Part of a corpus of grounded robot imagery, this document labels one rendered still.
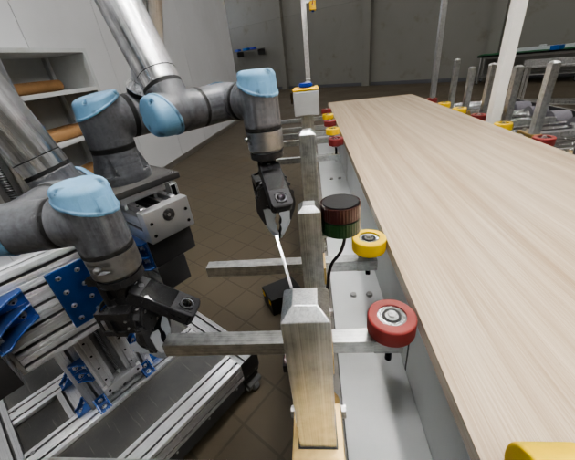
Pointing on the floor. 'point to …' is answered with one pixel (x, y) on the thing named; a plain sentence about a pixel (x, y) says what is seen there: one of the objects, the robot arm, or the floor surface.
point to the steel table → (560, 66)
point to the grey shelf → (18, 69)
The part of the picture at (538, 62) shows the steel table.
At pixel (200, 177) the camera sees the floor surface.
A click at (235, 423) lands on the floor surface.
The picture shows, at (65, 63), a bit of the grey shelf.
